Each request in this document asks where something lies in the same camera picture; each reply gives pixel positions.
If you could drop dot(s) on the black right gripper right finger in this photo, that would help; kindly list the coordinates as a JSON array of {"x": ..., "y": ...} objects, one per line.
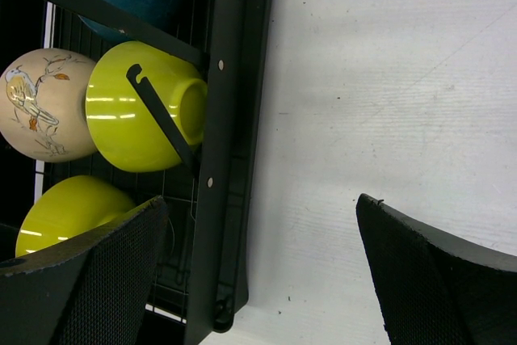
[{"x": 432, "y": 286}]

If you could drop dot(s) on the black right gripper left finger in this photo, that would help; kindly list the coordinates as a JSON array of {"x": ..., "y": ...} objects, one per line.
[{"x": 89, "y": 289}]

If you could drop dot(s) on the lime green bowl front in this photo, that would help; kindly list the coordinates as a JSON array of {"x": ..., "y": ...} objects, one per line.
[{"x": 69, "y": 208}]

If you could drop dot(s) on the lime green bowl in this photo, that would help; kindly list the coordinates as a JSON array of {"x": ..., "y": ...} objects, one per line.
[
  {"x": 69, "y": 208},
  {"x": 122, "y": 127}
]

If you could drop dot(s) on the lime green bowl rear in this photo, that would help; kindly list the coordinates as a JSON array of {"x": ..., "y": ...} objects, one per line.
[{"x": 122, "y": 127}]

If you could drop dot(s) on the beige bird painted bowl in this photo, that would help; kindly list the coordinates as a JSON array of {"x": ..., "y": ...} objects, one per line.
[{"x": 43, "y": 95}]

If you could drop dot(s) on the black drip tray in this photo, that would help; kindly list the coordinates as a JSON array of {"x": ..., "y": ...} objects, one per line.
[{"x": 242, "y": 139}]

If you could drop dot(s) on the black wire dish rack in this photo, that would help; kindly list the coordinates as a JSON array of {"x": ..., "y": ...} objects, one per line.
[{"x": 145, "y": 193}]

